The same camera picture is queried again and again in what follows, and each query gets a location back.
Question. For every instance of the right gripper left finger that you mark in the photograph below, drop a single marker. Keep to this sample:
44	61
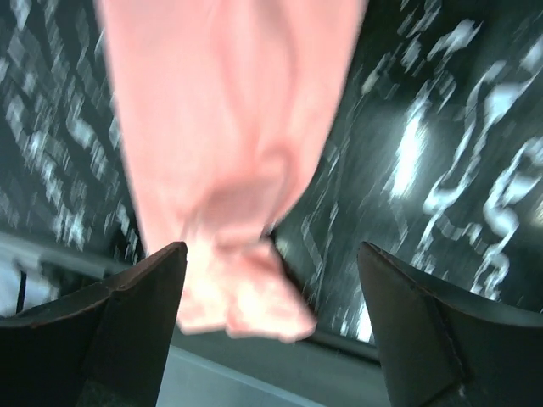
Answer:
106	343

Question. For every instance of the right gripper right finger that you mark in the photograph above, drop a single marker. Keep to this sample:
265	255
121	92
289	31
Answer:
440	345

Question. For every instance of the salmon pink t shirt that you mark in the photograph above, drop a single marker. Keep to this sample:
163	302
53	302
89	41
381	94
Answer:
224	109

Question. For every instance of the black marbled table mat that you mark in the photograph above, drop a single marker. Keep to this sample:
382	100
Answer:
435	154

